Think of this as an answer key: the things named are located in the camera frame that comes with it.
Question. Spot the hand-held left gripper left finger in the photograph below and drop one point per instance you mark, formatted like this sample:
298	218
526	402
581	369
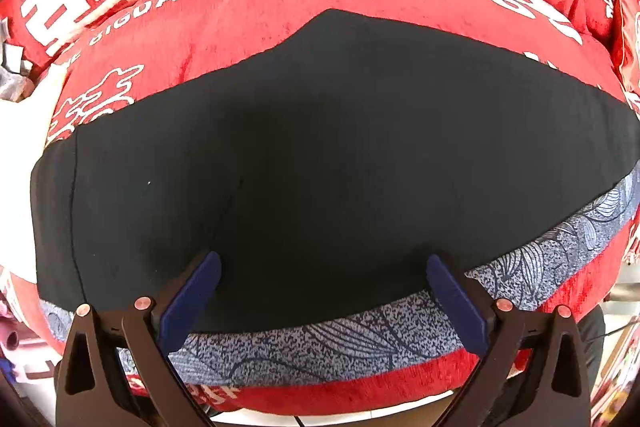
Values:
192	294

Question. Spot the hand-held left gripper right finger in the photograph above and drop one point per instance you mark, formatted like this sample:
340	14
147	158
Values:
452	294

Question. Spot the black pants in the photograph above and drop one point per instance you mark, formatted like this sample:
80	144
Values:
325	157

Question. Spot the pink object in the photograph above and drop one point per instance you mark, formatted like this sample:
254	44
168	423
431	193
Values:
20	342

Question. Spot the colourful printed box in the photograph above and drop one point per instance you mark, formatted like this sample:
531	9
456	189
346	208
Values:
617	367

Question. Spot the white cloth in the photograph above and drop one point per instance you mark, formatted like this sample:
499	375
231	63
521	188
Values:
25	187

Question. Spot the grey metallic object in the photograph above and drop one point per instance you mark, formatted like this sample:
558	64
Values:
11	67

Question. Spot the red printed blanket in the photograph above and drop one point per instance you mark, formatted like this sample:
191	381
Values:
250	7

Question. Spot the red printed packet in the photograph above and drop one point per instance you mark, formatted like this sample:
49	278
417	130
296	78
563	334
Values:
627	47

